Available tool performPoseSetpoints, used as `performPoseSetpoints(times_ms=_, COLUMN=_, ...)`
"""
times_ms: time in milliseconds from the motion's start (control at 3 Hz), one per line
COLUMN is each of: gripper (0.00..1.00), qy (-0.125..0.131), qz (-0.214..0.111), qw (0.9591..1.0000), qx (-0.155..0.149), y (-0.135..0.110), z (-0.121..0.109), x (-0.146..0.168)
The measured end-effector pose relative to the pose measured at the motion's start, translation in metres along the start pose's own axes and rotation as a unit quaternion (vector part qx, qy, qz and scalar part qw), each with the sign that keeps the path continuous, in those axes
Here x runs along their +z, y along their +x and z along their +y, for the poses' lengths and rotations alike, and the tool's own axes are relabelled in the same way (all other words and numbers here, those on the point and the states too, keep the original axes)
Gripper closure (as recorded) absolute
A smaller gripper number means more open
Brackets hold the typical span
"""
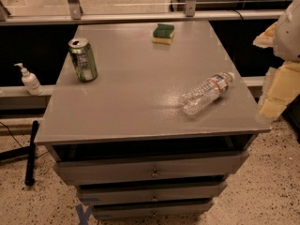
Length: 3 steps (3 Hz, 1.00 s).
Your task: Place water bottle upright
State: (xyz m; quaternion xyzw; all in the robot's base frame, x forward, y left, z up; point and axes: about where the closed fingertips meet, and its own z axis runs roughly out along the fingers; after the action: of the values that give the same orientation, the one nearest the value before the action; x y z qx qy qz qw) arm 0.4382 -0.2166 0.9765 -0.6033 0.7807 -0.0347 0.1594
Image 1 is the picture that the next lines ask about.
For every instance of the black rod on floor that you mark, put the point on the black rod on floor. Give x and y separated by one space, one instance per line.
29 176

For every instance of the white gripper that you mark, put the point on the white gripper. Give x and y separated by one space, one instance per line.
289 37

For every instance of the top grey drawer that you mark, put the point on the top grey drawer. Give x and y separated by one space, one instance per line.
138 169

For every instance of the grey drawer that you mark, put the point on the grey drawer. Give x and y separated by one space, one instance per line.
138 169
150 209
156 193

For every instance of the grey drawer cabinet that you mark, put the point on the grey drawer cabinet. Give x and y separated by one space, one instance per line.
132 110

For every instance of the green soda can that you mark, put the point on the green soda can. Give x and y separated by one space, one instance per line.
81 53

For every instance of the bottom grey drawer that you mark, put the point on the bottom grey drawer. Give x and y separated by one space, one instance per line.
150 209

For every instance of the middle grey drawer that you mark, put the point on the middle grey drawer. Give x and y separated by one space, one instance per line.
156 193

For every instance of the green and yellow sponge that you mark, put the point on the green and yellow sponge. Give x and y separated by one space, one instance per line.
163 34

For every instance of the clear plastic water bottle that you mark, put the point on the clear plastic water bottle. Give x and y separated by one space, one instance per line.
205 93

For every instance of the white pump lotion bottle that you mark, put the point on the white pump lotion bottle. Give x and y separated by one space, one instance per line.
30 80

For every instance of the upper metal railing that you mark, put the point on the upper metal railing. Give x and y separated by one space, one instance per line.
34 12

